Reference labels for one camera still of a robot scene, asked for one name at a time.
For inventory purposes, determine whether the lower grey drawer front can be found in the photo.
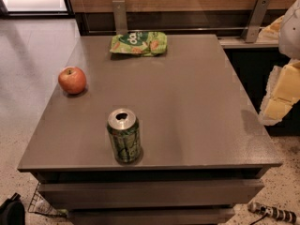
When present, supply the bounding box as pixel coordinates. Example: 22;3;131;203
68;208;234;225

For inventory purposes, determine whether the white power strip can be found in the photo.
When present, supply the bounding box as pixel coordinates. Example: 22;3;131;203
247;202;300;225

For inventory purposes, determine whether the green soda can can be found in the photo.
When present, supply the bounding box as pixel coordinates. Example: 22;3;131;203
107;108;142;163

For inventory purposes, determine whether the metal wall bracket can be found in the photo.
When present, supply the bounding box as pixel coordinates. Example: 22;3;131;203
112;0;128;35
241;0;271;43

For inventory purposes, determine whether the right metal wall bracket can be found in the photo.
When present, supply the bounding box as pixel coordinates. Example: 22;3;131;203
241;0;271;43

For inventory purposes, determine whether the grey drawer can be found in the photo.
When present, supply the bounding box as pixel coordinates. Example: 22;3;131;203
68;208;234;225
38;179;263;210

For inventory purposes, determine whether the wire basket on floor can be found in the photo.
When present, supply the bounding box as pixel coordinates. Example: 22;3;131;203
27;184;68;218

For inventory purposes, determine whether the upper grey drawer front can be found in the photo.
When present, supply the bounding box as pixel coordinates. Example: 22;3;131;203
38;179;263;210

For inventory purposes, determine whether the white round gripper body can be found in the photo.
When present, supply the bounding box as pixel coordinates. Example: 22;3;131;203
278;0;300;60

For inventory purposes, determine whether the yellow white gripper finger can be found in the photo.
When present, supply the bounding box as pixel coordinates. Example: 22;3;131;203
259;16;283;39
259;61;300;126

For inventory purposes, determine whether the black bag on floor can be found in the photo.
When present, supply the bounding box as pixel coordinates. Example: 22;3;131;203
0;193;25;225

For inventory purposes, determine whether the red apple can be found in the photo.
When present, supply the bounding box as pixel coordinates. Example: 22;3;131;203
58;67;86;95

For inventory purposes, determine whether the left metal wall bracket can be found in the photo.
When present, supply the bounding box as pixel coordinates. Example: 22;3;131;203
112;0;128;35

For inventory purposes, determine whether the green rice chip bag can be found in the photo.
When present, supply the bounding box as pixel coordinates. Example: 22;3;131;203
110;32;168;56

